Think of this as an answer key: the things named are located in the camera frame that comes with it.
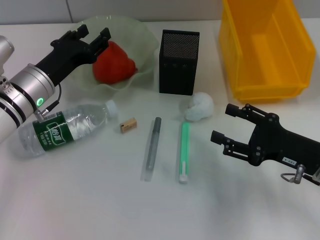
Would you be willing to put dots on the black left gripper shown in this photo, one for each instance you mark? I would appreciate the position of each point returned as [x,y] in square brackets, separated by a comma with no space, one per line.
[65,57]

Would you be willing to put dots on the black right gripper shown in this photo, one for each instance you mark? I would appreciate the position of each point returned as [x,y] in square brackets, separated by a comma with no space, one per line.
[282,145]

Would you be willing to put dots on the white paper ball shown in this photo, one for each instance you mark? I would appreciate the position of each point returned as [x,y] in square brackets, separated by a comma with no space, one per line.
[200,107]

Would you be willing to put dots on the orange fruit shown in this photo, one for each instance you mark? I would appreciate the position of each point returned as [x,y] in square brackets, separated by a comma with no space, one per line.
[112,67]

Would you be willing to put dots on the clear water bottle green label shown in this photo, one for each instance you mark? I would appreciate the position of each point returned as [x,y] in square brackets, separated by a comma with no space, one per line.
[62,130]

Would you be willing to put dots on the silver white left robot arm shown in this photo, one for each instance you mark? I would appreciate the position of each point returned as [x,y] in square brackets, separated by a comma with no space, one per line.
[30,82]

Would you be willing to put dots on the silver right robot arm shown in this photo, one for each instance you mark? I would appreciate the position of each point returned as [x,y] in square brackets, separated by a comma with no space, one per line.
[317,177]

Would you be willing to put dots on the green pen white end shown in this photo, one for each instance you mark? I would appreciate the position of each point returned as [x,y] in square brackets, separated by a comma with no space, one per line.
[184,150]

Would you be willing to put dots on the pale green wavy fruit plate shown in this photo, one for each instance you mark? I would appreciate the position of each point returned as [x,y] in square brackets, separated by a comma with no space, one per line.
[142,50]

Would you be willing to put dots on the black mesh pen holder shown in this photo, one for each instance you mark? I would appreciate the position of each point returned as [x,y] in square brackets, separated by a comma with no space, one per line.
[177,70]

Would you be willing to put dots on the grey pen in clear sleeve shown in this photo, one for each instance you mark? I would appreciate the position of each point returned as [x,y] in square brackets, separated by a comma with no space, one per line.
[152,145]

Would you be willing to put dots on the yellow plastic bin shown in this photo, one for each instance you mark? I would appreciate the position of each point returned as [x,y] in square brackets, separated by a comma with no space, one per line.
[270,62]

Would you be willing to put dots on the small tan wooden block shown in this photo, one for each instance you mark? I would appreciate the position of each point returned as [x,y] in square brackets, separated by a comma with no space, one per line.
[129,125]

